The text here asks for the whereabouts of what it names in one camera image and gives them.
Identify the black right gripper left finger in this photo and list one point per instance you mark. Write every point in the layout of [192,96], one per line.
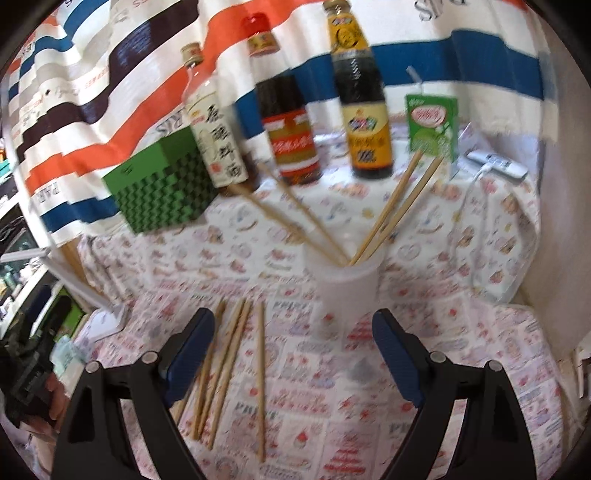
[93,442]

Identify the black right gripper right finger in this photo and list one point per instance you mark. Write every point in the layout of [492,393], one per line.
[494,441]

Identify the person's left hand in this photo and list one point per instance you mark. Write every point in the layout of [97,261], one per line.
[57,409]

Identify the white desk lamp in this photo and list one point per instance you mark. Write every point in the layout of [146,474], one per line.
[108,318]

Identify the printed patchwork tablecloth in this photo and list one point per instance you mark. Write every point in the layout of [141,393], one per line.
[330,409]

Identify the translucent white plastic cup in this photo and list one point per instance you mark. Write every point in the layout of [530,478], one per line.
[346,294]

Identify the green checkered box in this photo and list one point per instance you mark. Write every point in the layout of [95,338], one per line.
[163,185]

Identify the wooden chopstick in cup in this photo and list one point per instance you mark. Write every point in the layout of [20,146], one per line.
[400,211]
[389,207]
[303,208]
[277,216]

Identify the striped Hermes Paris cloth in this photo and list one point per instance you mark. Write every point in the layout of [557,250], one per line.
[98,80]

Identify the white power strip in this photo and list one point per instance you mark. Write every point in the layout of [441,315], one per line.
[498,163]

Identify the clear rice wine bottle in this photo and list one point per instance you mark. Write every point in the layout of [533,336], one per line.
[214,127]

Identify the green drink carton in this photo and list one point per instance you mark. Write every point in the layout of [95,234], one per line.
[433,122]

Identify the red cap vinegar bottle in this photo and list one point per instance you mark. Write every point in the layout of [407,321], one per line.
[281,105]

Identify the yellow label soy sauce bottle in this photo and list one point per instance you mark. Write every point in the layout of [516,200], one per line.
[360,87]

